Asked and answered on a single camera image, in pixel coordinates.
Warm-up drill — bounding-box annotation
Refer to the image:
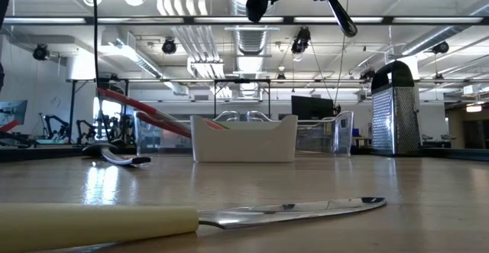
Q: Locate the silver table knife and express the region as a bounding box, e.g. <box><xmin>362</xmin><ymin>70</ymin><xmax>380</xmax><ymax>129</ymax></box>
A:
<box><xmin>326</xmin><ymin>0</ymin><xmax>359</xmax><ymax>39</ymax></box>

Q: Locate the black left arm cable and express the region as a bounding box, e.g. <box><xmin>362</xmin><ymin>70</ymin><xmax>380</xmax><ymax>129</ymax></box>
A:
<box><xmin>90</xmin><ymin>0</ymin><xmax>114</xmax><ymax>143</ymax></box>

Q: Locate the metal box grater black handle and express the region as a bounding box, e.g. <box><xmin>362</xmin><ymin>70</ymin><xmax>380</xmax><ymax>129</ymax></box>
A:
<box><xmin>370</xmin><ymin>60</ymin><xmax>423</xmax><ymax>157</ymax></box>

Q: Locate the cream-handled kitchen knife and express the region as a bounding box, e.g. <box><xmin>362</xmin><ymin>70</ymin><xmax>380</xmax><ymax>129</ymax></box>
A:
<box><xmin>0</xmin><ymin>196</ymin><xmax>388</xmax><ymax>253</ymax></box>

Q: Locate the red angled bar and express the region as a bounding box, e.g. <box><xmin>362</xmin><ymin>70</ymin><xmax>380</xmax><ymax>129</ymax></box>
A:
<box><xmin>0</xmin><ymin>119</ymin><xmax>20</xmax><ymax>133</ymax></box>

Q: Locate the red spoon with metal shaft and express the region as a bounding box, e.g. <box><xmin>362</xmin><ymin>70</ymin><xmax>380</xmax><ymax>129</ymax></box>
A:
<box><xmin>96</xmin><ymin>87</ymin><xmax>192</xmax><ymax>134</ymax></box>

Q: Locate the wall display screen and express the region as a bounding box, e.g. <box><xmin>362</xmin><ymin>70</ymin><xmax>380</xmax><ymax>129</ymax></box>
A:
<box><xmin>0</xmin><ymin>99</ymin><xmax>28</xmax><ymax>126</ymax></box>

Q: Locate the black metal frame stand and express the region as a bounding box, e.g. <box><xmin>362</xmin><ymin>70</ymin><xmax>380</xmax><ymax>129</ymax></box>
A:
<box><xmin>65</xmin><ymin>76</ymin><xmax>131</xmax><ymax>144</ymax></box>
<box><xmin>212</xmin><ymin>78</ymin><xmax>273</xmax><ymax>116</ymax></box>

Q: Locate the black spotlight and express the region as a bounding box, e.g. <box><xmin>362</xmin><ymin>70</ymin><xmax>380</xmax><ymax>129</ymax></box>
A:
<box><xmin>432</xmin><ymin>41</ymin><xmax>451</xmax><ymax>55</ymax></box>
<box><xmin>32</xmin><ymin>43</ymin><xmax>50</xmax><ymax>62</ymax></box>
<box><xmin>161</xmin><ymin>37</ymin><xmax>178</xmax><ymax>55</ymax></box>
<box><xmin>290</xmin><ymin>26</ymin><xmax>313</xmax><ymax>55</ymax></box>

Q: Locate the black monitor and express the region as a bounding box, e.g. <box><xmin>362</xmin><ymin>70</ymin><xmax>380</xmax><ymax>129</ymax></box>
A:
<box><xmin>290</xmin><ymin>95</ymin><xmax>336</xmax><ymax>120</ymax></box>

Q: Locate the clear plastic bin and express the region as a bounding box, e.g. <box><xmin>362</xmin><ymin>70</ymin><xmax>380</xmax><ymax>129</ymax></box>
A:
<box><xmin>246</xmin><ymin>109</ymin><xmax>355</xmax><ymax>157</ymax></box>
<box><xmin>133</xmin><ymin>109</ymin><xmax>240</xmax><ymax>157</ymax></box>

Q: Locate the silver ventilation duct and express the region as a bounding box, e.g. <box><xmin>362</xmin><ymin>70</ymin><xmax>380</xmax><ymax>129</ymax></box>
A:
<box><xmin>227</xmin><ymin>0</ymin><xmax>282</xmax><ymax>57</ymax></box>

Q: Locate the black bar with light strips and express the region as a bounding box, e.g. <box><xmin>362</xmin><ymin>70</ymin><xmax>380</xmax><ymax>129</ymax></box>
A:
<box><xmin>0</xmin><ymin>15</ymin><xmax>489</xmax><ymax>27</ymax></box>

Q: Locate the white plastic bin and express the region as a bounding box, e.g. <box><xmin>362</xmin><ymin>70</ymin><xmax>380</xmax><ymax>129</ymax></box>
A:
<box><xmin>189</xmin><ymin>114</ymin><xmax>299</xmax><ymax>164</ymax></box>

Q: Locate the black ladle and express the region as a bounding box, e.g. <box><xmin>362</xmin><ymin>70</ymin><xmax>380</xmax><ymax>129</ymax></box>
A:
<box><xmin>81</xmin><ymin>141</ymin><xmax>153</xmax><ymax>167</ymax></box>

